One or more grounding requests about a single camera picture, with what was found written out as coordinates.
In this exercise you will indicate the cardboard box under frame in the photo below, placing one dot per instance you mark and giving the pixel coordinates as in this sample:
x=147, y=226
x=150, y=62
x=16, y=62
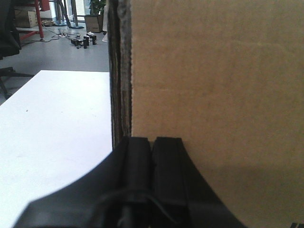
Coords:
x=25, y=19

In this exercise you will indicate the red metal frame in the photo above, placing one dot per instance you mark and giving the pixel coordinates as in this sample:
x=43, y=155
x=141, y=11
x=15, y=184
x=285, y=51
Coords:
x=39, y=5

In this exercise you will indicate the black devices on floor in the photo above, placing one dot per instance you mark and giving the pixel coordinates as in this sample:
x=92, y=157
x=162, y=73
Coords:
x=83, y=41

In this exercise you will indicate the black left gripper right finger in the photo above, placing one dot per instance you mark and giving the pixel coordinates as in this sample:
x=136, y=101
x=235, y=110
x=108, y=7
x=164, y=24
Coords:
x=184, y=192

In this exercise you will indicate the black office chair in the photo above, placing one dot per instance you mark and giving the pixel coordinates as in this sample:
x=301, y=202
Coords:
x=9, y=41

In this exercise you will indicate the green potted plant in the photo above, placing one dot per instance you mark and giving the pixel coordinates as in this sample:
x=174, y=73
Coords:
x=97, y=7

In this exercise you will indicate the large brown cardboard box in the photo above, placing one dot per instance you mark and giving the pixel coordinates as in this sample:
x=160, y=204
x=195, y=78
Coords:
x=227, y=77

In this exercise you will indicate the blue round stand base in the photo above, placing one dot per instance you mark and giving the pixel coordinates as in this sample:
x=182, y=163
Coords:
x=69, y=25

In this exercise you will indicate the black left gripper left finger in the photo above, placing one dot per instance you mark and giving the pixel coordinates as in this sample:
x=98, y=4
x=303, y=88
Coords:
x=102, y=196

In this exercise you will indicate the cardboard box with plant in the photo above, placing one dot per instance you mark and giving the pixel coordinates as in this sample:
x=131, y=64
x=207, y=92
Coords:
x=94, y=23

